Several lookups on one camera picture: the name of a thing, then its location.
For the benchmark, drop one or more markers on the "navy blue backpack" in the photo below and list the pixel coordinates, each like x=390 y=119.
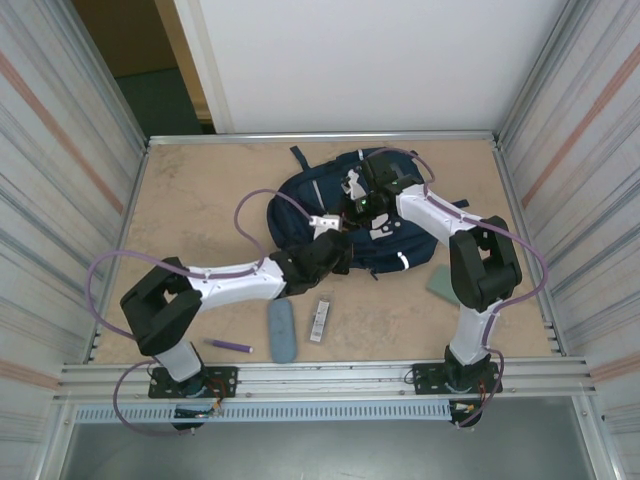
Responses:
x=295 y=235

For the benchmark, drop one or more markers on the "clear pen refill pack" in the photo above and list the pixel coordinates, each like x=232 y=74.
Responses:
x=320 y=320

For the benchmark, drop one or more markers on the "grey-blue glasses case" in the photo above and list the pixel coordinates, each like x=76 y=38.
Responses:
x=282 y=330

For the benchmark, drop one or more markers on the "green rectangular pad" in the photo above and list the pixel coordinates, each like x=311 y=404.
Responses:
x=442 y=282

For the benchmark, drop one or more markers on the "purple pen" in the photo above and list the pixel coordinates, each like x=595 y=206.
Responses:
x=227 y=345

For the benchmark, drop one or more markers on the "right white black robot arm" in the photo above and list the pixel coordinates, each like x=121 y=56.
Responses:
x=485 y=265

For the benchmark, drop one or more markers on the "grey metal sheet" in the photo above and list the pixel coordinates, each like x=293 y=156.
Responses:
x=325 y=450

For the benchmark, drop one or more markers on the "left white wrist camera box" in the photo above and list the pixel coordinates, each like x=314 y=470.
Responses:
x=325 y=222

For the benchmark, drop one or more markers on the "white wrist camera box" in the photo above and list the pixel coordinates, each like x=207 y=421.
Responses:
x=356 y=187
x=325 y=222

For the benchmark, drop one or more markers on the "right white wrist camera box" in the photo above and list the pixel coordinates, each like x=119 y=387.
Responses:
x=356 y=187

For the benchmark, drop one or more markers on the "aluminium table edge rail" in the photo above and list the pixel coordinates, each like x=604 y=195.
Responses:
x=425 y=135

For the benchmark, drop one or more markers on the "aluminium table side rail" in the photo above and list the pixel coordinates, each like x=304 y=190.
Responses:
x=133 y=200
x=506 y=175

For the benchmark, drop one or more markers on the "long aluminium mounting rail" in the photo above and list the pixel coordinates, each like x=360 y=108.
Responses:
x=325 y=380

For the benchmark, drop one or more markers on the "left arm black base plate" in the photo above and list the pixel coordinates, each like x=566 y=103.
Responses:
x=225 y=382

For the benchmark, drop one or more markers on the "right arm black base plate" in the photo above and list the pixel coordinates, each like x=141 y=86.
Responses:
x=425 y=377

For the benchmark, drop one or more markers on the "aluminium frame post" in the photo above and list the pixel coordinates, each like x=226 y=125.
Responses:
x=540 y=75

